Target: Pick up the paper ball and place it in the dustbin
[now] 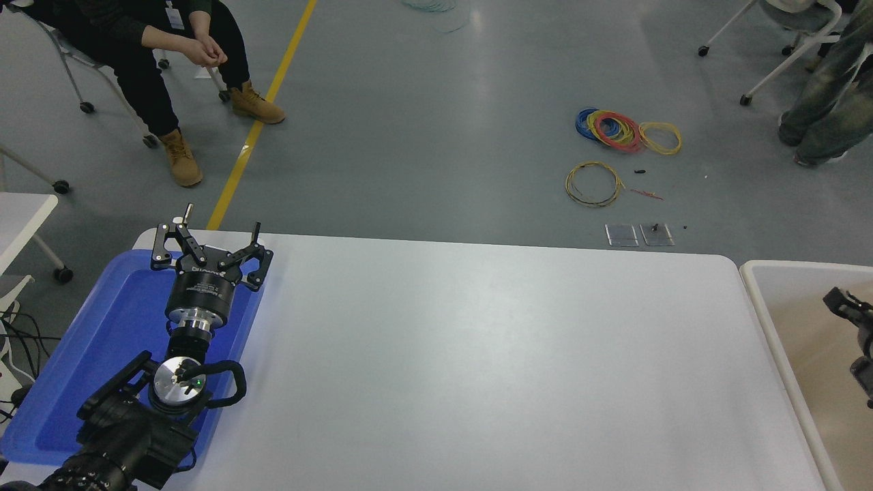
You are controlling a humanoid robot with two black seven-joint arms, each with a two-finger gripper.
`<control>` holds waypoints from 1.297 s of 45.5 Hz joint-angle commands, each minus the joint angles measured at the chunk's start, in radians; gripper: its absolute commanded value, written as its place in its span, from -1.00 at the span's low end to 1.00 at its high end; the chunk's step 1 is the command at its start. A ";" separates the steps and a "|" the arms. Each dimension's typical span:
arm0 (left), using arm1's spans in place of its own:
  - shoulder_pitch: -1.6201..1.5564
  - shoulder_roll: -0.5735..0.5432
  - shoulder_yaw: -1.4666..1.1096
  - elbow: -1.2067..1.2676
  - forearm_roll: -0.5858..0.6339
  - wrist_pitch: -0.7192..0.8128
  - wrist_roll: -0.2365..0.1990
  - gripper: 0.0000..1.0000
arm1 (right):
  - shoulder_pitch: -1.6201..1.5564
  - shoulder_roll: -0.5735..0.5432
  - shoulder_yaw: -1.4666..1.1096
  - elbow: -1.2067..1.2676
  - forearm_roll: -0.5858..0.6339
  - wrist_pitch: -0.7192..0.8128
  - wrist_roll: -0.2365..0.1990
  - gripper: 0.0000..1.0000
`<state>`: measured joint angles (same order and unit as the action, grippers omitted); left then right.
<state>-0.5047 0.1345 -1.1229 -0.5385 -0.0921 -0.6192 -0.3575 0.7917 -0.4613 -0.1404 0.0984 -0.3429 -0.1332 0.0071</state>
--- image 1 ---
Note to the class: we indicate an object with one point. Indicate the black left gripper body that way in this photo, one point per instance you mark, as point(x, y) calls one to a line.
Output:
point(203, 290)

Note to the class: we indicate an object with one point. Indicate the seated person's left forearm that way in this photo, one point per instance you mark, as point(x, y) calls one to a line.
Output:
point(199, 17)

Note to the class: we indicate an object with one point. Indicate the seated person's right forearm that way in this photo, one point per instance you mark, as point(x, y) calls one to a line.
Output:
point(136, 27)

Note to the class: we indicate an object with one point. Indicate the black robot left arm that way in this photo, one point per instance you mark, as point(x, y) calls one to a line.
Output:
point(123, 436)

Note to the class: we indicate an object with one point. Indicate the seated person's left hand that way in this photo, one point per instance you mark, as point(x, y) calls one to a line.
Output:
point(219, 54)

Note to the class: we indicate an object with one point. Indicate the seated person's right hand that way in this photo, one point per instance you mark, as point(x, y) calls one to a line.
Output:
point(198, 51)

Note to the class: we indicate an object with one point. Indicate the large pale bin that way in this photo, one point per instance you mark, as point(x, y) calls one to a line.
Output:
point(805, 327)

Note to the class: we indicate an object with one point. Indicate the blue plastic tray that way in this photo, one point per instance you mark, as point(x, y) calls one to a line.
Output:
point(102, 327)

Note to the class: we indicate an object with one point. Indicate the white caster leg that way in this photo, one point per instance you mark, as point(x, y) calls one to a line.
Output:
point(41, 176)

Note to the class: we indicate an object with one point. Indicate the small white side table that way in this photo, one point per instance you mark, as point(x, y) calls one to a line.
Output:
point(20, 218)

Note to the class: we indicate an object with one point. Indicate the seated person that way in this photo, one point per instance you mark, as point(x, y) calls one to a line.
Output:
point(136, 75)

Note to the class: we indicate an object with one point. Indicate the grey metal caster chair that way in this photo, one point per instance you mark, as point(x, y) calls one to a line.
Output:
point(102, 78)

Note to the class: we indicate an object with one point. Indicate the standing person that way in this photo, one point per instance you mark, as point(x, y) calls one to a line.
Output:
point(829, 102)

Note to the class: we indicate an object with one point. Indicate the clear floor plate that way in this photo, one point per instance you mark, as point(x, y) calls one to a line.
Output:
point(656, 236)
point(620, 234)

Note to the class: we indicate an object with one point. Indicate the person on white chair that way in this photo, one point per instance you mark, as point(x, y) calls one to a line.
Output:
point(815, 66)

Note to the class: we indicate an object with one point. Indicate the white caster chair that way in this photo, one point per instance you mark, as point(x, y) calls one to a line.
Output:
point(798, 17)

